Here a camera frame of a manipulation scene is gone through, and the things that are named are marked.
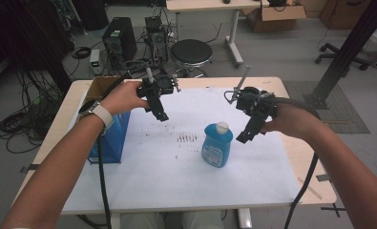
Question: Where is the open brown cardboard box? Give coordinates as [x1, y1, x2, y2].
[241, 4, 307, 33]

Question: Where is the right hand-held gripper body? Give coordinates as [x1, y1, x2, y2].
[224, 65, 278, 120]

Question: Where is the bundle of black floor cables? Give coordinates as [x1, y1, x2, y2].
[0, 68, 66, 155]

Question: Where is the coiled black cable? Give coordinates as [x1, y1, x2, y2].
[71, 46, 93, 60]

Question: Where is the black computer tower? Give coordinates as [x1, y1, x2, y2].
[101, 16, 138, 70]

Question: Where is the pale thin strip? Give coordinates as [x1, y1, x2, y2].
[297, 177, 323, 200]

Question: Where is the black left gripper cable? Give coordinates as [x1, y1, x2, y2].
[94, 61, 149, 229]

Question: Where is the black tape cross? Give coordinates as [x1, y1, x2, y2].
[320, 203, 346, 219]

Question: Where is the person's right hand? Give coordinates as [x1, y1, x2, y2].
[261, 104, 321, 141]

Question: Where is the white desk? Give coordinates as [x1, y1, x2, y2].
[165, 0, 270, 69]

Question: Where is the open computer case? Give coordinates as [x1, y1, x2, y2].
[144, 15, 171, 65]

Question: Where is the black round stool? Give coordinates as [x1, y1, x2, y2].
[170, 38, 214, 79]

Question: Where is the grey floor mat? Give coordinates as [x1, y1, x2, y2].
[283, 80, 371, 135]

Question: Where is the black office chair base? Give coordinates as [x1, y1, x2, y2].
[314, 42, 371, 72]

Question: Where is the closed brown cardboard box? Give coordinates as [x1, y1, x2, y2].
[319, 0, 373, 31]

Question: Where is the white table mat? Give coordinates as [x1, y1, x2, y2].
[61, 87, 302, 214]

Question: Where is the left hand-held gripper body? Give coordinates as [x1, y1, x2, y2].
[136, 67, 181, 113]

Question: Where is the dark curtain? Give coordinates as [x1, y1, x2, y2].
[0, 0, 75, 94]

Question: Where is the black metal stand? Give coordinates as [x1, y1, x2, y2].
[304, 0, 377, 111]

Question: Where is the blue bottle with white cap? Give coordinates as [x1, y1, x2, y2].
[200, 121, 234, 169]

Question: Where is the blue cardboard box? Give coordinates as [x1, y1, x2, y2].
[86, 75, 132, 165]

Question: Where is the person's left hand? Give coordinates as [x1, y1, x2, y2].
[100, 81, 149, 116]

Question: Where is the wristwatch with white band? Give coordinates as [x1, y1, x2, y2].
[77, 99, 115, 135]

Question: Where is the small white power unit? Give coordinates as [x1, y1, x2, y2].
[89, 49, 102, 75]

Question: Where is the white table leg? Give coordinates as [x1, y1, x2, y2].
[237, 208, 253, 229]

